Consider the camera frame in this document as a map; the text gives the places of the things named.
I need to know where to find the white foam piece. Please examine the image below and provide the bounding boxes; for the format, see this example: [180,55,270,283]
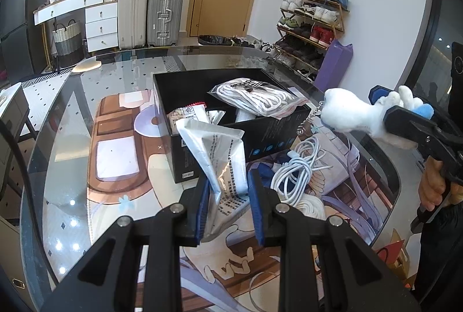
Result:
[234,109,259,124]

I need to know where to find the dark grey fridge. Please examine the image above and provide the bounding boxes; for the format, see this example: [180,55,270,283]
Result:
[0,0,55,76]

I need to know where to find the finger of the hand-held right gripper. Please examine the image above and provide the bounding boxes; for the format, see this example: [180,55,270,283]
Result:
[368,85,402,106]
[383,106,442,143]

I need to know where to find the silver foil packet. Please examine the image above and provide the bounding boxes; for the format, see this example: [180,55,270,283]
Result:
[176,118,251,242]

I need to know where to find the bagged white cable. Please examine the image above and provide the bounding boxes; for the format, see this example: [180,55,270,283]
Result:
[207,78,311,117]

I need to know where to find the woven basket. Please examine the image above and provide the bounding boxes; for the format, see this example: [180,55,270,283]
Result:
[52,19,83,57]

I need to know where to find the white blue plush toy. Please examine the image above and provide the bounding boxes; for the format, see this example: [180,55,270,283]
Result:
[298,85,435,148]

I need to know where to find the white packet with red edge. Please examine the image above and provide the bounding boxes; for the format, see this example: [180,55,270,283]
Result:
[168,103,211,135]

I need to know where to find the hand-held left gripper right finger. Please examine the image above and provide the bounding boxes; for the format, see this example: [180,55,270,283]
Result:
[247,171,422,312]

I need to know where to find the silver suitcase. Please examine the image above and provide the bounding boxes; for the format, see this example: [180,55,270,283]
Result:
[146,0,185,48]

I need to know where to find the grey side table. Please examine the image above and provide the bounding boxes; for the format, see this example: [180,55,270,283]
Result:
[0,82,38,139]

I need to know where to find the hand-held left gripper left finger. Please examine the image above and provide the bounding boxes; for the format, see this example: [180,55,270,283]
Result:
[40,179,211,312]

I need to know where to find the black cardboard box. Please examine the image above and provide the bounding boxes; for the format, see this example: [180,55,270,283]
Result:
[152,68,312,184]

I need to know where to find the white suitcase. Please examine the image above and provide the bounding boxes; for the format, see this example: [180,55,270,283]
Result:
[116,0,150,50]

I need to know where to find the small silver sachet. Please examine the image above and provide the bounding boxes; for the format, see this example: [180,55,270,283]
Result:
[207,109,227,125]

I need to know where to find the person's right hand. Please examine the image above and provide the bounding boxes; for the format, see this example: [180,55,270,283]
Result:
[418,156,463,213]

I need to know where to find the white power cable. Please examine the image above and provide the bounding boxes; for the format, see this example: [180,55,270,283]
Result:
[271,135,321,206]

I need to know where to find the shoe rack with shoes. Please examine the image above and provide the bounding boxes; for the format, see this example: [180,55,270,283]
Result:
[274,0,350,79]

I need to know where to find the white rope coil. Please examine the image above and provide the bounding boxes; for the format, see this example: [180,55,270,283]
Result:
[289,194,328,222]

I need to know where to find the dark glass partition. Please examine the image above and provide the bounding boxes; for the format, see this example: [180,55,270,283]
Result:
[412,0,463,99]

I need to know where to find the pile of floor shoes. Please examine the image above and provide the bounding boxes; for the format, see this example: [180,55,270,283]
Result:
[231,36,279,54]

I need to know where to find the person's right forearm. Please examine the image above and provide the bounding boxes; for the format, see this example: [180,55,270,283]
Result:
[412,200,463,302]

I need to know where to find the purple bag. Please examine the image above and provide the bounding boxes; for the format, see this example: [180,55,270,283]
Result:
[314,39,353,93]

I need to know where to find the wooden shoe rack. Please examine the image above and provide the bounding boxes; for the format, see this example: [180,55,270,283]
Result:
[273,0,351,81]

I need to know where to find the white dresser with drawers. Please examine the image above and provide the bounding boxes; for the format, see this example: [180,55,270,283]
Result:
[33,0,122,54]

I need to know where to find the printed desk mat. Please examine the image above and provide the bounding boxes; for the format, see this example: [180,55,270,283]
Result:
[87,88,402,312]

